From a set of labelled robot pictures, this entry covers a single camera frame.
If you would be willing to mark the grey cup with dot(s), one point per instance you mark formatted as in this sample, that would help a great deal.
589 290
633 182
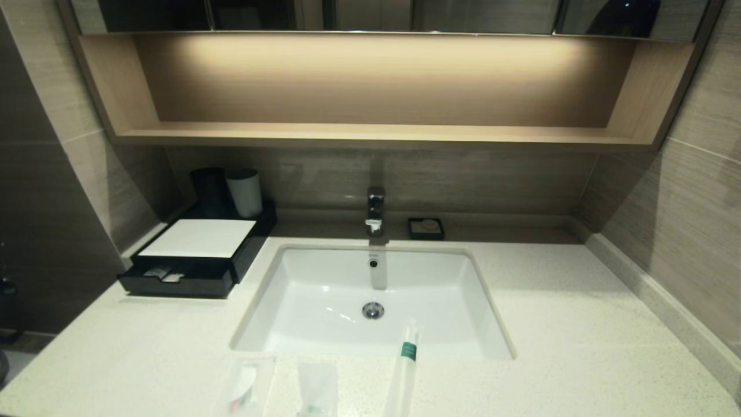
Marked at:
246 194

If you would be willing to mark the black amenity tray with drawer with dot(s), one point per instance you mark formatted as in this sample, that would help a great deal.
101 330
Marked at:
197 284

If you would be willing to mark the chrome faucet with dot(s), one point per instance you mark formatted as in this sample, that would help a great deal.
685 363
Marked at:
375 209

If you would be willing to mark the black soap dish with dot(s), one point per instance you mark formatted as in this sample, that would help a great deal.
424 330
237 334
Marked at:
414 234

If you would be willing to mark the round white soap bar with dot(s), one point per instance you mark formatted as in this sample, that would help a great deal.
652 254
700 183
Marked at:
429 224

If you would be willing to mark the chrome sink drain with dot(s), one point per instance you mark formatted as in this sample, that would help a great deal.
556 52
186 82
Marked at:
373 310

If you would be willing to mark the white sink basin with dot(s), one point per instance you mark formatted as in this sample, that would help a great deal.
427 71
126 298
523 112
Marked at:
312 301

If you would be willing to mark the long packet with green band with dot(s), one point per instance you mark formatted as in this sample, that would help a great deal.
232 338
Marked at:
408 350

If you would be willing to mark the black cup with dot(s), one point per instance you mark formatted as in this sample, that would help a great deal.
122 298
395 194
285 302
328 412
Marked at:
208 191

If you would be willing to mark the clear packet with green item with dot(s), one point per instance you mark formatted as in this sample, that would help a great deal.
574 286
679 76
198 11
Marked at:
317 388

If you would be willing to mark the small white sachet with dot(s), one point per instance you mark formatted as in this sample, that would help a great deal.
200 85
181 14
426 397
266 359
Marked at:
173 278

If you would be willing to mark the mirror cabinet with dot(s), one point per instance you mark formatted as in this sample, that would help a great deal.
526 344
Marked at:
463 14

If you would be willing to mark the small grey sachet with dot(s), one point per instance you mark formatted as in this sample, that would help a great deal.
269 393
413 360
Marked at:
155 272

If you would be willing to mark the wooden wall shelf niche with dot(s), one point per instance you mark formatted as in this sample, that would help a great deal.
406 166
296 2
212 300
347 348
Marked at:
370 136

